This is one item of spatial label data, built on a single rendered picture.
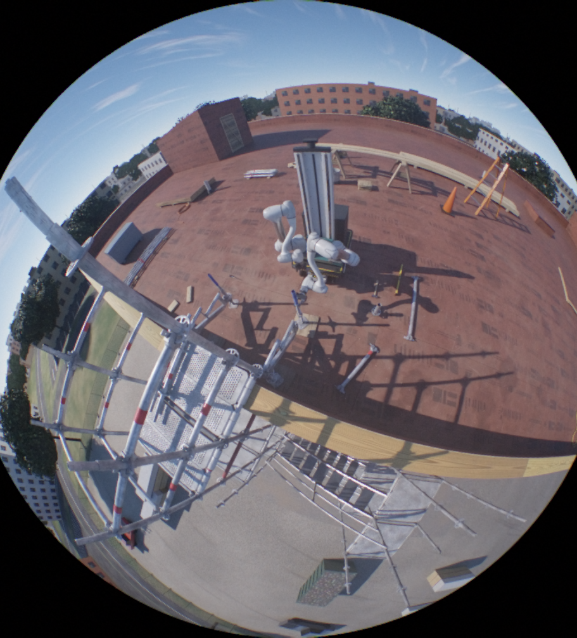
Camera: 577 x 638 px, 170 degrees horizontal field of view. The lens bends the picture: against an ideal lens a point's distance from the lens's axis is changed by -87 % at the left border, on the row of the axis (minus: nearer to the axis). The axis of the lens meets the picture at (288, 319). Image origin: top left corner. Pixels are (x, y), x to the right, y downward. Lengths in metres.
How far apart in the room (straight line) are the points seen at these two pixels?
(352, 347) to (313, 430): 1.21
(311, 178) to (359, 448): 2.47
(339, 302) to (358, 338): 0.56
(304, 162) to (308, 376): 2.31
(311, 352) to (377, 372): 0.85
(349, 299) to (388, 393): 1.33
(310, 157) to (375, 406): 2.69
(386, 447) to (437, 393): 1.24
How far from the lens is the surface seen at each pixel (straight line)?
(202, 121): 9.93
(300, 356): 2.39
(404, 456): 1.83
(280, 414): 1.65
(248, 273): 3.19
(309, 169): 2.08
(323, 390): 2.32
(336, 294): 2.70
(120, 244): 6.84
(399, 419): 2.50
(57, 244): 0.60
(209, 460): 1.94
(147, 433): 2.46
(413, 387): 2.57
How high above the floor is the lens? 2.31
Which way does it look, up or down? 64 degrees down
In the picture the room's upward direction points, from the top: 24 degrees counter-clockwise
